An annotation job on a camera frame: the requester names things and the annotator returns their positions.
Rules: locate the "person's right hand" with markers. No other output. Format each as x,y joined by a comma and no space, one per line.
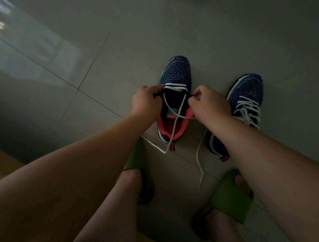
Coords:
211,104

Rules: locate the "person's left hand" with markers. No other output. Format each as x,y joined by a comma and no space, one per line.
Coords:
145,102

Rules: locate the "white shoelace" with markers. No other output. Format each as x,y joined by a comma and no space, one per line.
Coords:
248,112
174,124

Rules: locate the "blue knit sneaker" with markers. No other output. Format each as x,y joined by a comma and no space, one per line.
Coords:
177,67
246,87

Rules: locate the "person's right forearm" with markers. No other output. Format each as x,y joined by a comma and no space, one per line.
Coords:
274,179

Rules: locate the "person's left forearm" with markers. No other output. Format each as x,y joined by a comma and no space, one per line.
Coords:
59,187

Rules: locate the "person's left leg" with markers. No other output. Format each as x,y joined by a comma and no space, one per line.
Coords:
112,214

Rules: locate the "person's leg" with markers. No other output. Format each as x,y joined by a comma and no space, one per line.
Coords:
112,214
221,227

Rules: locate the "person's right leg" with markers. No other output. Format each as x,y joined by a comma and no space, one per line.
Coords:
221,227

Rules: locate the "green foam slipper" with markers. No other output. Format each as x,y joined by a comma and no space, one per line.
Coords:
138,159
231,197

